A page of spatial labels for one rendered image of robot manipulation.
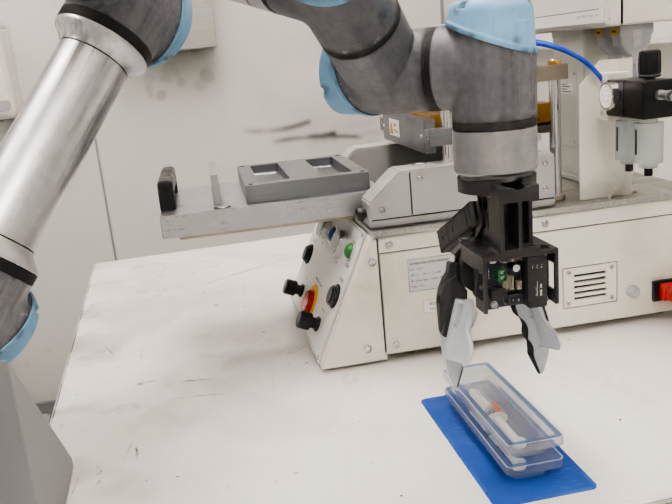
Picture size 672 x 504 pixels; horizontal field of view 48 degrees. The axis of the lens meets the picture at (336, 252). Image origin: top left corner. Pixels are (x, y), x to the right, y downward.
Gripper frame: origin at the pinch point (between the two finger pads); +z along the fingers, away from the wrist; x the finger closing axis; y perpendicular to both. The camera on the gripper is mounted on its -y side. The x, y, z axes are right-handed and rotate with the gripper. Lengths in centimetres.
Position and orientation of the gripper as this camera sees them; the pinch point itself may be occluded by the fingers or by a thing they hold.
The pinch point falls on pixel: (494, 367)
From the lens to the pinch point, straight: 79.1
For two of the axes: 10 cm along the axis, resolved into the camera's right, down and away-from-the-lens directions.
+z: 0.9, 9.6, 2.6
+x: 9.8, -1.3, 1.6
